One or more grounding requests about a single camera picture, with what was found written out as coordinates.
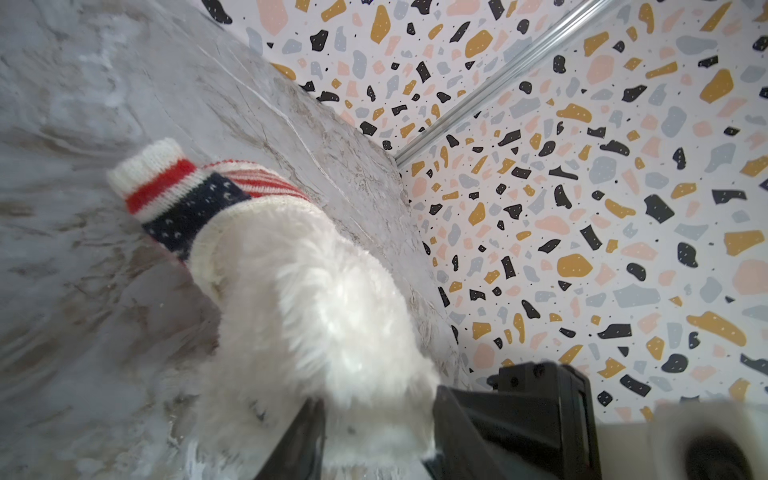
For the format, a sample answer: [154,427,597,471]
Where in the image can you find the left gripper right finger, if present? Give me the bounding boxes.
[423,386,505,480]

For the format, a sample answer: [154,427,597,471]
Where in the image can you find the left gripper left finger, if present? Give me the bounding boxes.
[255,398,326,480]

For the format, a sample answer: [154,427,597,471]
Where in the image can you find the red white striped sweater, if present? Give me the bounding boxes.
[107,138,310,263]

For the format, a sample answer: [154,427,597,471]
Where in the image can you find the white teddy bear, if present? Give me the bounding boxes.
[189,197,440,479]

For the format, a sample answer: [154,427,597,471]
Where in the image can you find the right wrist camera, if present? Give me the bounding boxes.
[597,400,767,480]

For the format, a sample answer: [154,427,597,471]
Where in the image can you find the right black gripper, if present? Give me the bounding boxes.
[451,362,602,479]

